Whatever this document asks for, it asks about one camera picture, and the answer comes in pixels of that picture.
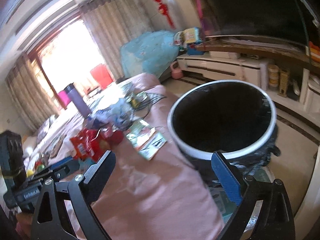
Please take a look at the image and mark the orange snack bag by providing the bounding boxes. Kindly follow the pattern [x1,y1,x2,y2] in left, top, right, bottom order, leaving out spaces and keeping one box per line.
[70,128,101,162]

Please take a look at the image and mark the white blue wrapper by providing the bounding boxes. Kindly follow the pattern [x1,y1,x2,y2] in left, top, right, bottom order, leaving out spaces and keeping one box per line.
[87,98,134,131]

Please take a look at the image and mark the green milk carton box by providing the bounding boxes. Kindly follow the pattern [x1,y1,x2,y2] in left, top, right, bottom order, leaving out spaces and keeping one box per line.
[125,119,167,160]

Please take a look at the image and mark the red tissue box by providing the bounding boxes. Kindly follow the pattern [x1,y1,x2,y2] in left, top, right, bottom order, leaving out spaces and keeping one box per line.
[91,128,124,162]

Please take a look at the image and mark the white trash bin black liner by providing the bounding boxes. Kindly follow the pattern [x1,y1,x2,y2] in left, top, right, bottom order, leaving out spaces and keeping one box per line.
[168,80,281,184]

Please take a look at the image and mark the magenta chair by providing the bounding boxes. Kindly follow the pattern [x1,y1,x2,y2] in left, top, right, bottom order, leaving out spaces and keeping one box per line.
[58,90,71,107]

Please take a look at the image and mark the purple thermos bottle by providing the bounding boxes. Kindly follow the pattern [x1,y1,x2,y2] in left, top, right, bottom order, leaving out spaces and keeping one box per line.
[64,83,92,118]

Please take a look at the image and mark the beige left curtain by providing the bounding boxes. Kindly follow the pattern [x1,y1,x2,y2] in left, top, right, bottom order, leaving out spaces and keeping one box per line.
[5,54,59,132]

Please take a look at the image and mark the beige curtain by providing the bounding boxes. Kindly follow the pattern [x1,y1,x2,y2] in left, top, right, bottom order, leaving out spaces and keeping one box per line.
[5,54,59,132]
[79,0,153,81]

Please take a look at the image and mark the pink tablecloth blanket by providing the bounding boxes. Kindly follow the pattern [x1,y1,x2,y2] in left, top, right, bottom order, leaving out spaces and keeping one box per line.
[92,73,224,239]

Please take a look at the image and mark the green gold snack packet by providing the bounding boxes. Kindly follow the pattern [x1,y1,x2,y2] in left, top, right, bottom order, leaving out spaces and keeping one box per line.
[127,92,148,109]

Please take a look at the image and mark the red chair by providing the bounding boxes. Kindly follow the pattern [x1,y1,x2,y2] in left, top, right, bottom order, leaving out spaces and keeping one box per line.
[90,64,114,89]

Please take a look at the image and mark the white TV cabinet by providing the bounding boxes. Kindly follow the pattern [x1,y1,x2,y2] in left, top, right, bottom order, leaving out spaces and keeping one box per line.
[177,53,319,116]

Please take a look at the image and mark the light blue folded cover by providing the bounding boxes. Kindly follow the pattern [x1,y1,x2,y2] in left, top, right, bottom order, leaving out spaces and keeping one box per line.
[120,30,179,78]

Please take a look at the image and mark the pink kettlebell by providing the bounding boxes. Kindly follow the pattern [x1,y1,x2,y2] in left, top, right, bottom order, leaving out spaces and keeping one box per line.
[170,61,183,80]

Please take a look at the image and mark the beige right curtain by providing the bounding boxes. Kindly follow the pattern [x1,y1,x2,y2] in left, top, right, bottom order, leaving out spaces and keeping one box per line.
[79,0,153,81]

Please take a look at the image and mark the toy phone yellow blue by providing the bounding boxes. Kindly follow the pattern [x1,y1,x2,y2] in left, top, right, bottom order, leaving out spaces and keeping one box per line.
[174,27,204,56]

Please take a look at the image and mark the black flat screen television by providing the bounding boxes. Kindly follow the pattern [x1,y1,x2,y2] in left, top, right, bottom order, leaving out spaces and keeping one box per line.
[191,0,319,46]

